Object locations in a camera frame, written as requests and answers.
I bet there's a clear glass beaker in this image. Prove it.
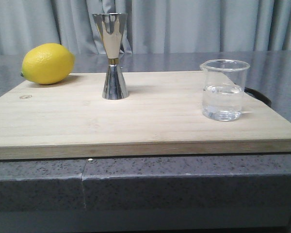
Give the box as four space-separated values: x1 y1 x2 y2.
200 59 250 121

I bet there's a steel double jigger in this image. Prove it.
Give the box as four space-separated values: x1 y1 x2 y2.
93 13 129 100

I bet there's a wooden cutting board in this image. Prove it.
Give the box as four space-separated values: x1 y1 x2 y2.
0 71 291 160

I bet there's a grey curtain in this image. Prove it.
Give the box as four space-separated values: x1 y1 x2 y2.
0 0 291 55

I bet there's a yellow lemon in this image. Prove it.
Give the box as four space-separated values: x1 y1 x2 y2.
21 43 75 84

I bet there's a black cutting board handle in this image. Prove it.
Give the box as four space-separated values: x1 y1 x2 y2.
244 87 272 107

